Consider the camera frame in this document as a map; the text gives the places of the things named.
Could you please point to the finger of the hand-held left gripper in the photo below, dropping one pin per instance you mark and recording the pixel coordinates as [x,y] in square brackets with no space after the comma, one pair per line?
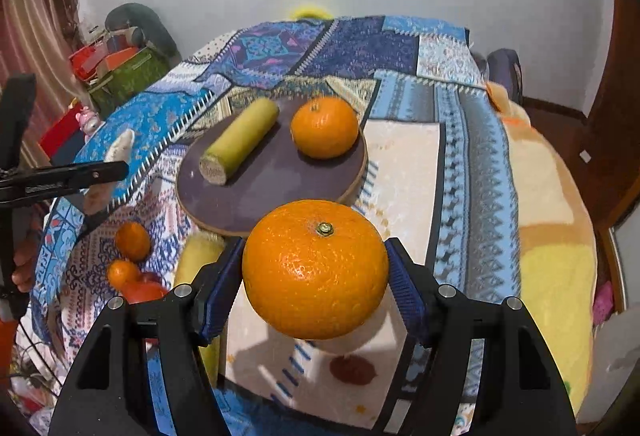
[95,223]
[75,177]

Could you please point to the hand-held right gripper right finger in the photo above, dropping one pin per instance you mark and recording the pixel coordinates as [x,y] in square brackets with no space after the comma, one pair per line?
[405,288]

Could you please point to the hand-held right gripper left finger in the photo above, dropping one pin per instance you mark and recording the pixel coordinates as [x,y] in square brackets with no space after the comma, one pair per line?
[225,286]

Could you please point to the white root vegetable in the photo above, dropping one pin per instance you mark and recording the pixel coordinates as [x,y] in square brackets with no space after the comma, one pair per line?
[117,149]

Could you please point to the large orange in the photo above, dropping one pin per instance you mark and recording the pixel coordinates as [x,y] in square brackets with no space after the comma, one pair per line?
[315,271]

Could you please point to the round dark wooden board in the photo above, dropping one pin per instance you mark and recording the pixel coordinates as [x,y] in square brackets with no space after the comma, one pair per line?
[280,186]

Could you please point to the person's left hand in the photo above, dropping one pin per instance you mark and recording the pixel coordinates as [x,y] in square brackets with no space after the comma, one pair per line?
[24,266]

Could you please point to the yellow green vegetable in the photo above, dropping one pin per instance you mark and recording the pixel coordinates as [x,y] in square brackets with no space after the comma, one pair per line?
[197,256]

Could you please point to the small tangerine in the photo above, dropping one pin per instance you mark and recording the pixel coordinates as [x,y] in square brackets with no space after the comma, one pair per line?
[122,273]
[132,241]

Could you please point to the red flat box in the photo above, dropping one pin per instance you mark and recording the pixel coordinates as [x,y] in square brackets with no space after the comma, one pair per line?
[60,136]

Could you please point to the pink toy figure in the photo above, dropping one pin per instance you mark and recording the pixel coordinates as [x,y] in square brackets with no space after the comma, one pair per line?
[89,120]

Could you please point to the red tomato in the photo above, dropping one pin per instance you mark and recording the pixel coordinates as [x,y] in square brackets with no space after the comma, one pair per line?
[145,288]

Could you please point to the striped curtain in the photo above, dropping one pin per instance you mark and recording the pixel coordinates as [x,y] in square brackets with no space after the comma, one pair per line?
[35,26]

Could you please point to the green box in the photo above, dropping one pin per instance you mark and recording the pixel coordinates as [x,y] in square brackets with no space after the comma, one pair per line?
[130,76]

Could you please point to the blue patchwork blanket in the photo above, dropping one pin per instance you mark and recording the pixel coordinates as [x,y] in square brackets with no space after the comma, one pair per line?
[450,166]

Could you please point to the green cucumber piece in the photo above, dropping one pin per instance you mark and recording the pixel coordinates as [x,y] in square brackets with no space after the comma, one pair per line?
[240,141]

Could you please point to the yellow cream fleece blanket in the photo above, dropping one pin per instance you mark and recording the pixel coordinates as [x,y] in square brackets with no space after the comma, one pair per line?
[550,216]

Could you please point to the medium orange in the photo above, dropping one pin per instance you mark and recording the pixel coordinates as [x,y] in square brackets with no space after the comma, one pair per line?
[325,129]

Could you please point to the pink cloth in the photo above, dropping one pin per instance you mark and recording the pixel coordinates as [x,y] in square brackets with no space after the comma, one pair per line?
[602,303]

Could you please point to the blue grey chair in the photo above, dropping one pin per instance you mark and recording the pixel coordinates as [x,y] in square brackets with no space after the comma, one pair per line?
[505,71]

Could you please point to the brown wooden door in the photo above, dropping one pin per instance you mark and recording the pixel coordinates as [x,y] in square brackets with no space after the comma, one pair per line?
[620,116]

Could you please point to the yellow round object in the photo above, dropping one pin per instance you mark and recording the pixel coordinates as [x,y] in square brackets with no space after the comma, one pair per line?
[310,11]

